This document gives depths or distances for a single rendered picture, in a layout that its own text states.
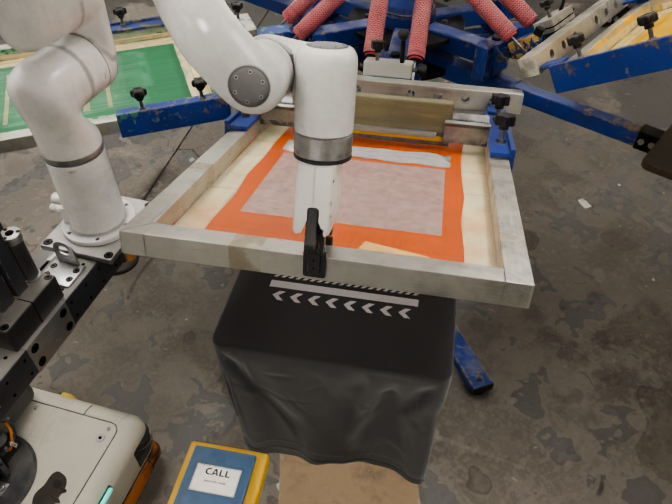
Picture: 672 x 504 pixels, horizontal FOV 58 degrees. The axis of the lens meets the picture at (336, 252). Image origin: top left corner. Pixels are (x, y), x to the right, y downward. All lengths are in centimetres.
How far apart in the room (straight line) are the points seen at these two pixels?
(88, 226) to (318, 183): 48
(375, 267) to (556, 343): 170
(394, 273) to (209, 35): 38
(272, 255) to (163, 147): 260
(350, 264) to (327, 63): 27
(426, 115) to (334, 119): 64
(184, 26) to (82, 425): 144
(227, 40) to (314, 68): 11
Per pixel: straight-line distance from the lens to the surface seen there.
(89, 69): 100
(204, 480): 98
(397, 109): 135
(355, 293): 120
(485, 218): 107
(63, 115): 97
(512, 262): 87
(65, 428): 196
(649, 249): 301
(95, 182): 105
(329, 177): 75
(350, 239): 95
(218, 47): 68
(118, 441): 188
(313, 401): 124
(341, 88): 72
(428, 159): 130
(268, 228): 97
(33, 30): 93
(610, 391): 240
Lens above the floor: 184
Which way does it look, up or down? 44 degrees down
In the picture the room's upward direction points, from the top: straight up
